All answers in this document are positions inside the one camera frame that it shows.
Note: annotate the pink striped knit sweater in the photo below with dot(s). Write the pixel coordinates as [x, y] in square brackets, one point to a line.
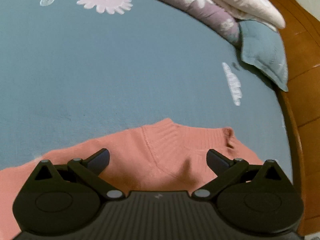
[165, 152]

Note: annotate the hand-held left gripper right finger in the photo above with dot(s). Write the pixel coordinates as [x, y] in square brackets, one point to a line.
[218, 162]

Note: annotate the purple floral quilt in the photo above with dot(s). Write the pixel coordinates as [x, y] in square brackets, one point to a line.
[205, 7]

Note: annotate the wooden headboard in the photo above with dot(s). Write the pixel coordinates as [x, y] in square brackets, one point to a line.
[305, 80]

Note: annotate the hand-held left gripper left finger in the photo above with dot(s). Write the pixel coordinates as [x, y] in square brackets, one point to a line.
[98, 160]

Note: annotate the teal pillow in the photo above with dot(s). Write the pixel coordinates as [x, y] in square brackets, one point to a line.
[262, 52]

